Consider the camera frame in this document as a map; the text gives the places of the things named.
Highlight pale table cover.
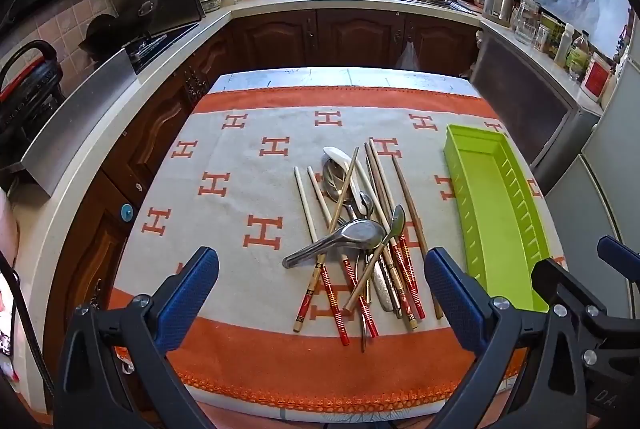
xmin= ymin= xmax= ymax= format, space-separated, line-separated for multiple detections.
xmin=212 ymin=68 xmax=476 ymax=97

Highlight white plastic bottle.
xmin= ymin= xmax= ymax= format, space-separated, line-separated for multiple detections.
xmin=554 ymin=24 xmax=576 ymax=66

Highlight clear oil bottle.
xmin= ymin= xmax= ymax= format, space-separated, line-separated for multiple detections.
xmin=567 ymin=31 xmax=593 ymax=82

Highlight steel soup spoon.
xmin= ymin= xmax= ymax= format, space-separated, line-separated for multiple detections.
xmin=281 ymin=217 xmax=387 ymax=270

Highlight white plastic bag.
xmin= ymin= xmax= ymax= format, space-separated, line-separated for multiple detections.
xmin=395 ymin=40 xmax=420 ymax=72

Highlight green plastic utensil tray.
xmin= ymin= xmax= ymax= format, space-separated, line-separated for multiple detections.
xmin=443 ymin=124 xmax=552 ymax=314

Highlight brown chopstick red patterned end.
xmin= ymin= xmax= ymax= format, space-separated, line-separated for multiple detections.
xmin=292 ymin=147 xmax=360 ymax=334
xmin=365 ymin=142 xmax=418 ymax=330

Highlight black gas stove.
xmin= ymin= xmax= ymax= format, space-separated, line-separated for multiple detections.
xmin=125 ymin=21 xmax=201 ymax=74

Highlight small steel spoon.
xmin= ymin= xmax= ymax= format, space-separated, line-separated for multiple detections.
xmin=357 ymin=191 xmax=377 ymax=250

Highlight grey refrigerator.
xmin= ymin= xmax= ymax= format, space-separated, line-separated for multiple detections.
xmin=542 ymin=59 xmax=640 ymax=325

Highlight black wok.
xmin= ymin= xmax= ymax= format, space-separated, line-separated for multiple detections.
xmin=79 ymin=14 xmax=121 ymax=60

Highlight brown wooden kitchen cabinets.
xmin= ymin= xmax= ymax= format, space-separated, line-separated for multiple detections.
xmin=42 ymin=9 xmax=483 ymax=360

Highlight white kitchen countertop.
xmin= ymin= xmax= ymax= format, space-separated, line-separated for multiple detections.
xmin=10 ymin=0 xmax=606 ymax=290

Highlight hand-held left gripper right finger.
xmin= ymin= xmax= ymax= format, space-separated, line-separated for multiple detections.
xmin=424 ymin=247 xmax=587 ymax=429

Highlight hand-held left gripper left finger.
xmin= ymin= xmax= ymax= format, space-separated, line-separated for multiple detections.
xmin=52 ymin=247 xmax=220 ymax=429

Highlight twisted steel chopstick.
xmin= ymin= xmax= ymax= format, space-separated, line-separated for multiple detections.
xmin=361 ymin=254 xmax=375 ymax=354

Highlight dark brown wooden chopstick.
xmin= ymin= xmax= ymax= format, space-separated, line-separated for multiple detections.
xmin=391 ymin=156 xmax=445 ymax=321

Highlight stainless steel panel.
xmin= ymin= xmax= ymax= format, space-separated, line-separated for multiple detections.
xmin=20 ymin=48 xmax=140 ymax=198

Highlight white ceramic spoon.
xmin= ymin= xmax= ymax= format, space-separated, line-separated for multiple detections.
xmin=323 ymin=147 xmax=365 ymax=210

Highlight orange and grey printed blanket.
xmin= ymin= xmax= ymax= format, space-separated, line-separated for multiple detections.
xmin=107 ymin=86 xmax=566 ymax=410

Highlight large steel spoon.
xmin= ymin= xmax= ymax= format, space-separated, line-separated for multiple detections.
xmin=322 ymin=158 xmax=396 ymax=312

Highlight red label white container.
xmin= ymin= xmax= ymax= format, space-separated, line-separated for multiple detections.
xmin=582 ymin=54 xmax=615 ymax=102

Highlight glass jar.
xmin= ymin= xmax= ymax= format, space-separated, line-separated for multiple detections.
xmin=512 ymin=0 xmax=541 ymax=46

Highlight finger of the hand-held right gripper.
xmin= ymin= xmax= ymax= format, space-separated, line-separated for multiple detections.
xmin=597 ymin=236 xmax=640 ymax=282
xmin=531 ymin=257 xmax=640 ymax=362

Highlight black pressure cooker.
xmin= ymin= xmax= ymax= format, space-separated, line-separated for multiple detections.
xmin=0 ymin=40 xmax=66 ymax=144

